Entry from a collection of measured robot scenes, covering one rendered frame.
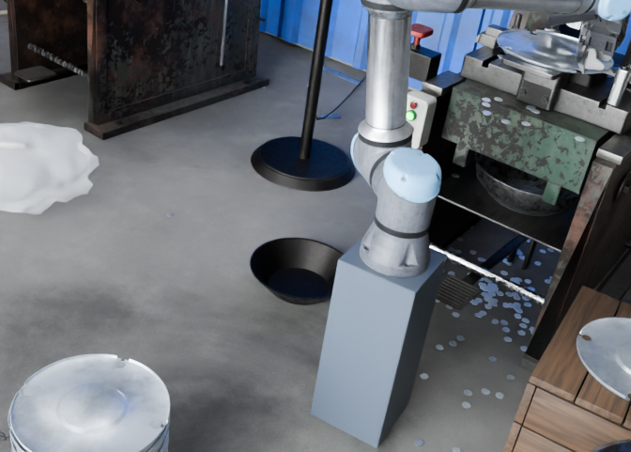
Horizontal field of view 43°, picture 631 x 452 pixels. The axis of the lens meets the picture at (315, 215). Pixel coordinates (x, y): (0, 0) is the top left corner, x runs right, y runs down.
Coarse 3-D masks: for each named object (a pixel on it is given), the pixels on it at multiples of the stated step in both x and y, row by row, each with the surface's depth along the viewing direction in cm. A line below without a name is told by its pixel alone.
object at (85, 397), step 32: (32, 384) 155; (64, 384) 156; (96, 384) 157; (128, 384) 159; (160, 384) 160; (32, 416) 149; (64, 416) 149; (96, 416) 150; (128, 416) 152; (160, 416) 153; (32, 448) 142; (64, 448) 143; (96, 448) 144; (128, 448) 145
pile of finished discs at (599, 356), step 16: (608, 320) 181; (624, 320) 181; (592, 336) 175; (608, 336) 175; (624, 336) 176; (592, 352) 170; (608, 352) 171; (624, 352) 170; (592, 368) 165; (608, 368) 166; (624, 368) 166; (608, 384) 162; (624, 384) 162
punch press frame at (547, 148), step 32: (576, 32) 245; (480, 96) 206; (512, 96) 210; (448, 128) 215; (480, 128) 209; (512, 128) 204; (544, 128) 199; (576, 128) 197; (512, 160) 207; (544, 160) 202; (576, 160) 197; (544, 192) 205; (576, 192) 199; (448, 256) 228; (512, 288) 219
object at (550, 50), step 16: (512, 32) 211; (528, 32) 213; (544, 32) 214; (512, 48) 199; (528, 48) 201; (544, 48) 201; (560, 48) 202; (576, 48) 206; (544, 64) 190; (560, 64) 194; (576, 64) 195; (608, 64) 199
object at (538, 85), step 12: (504, 60) 192; (516, 60) 192; (528, 72) 202; (540, 72) 188; (552, 72) 188; (564, 72) 192; (528, 84) 203; (540, 84) 202; (552, 84) 200; (564, 84) 203; (516, 96) 207; (528, 96) 205; (540, 96) 203; (552, 96) 201; (552, 108) 203
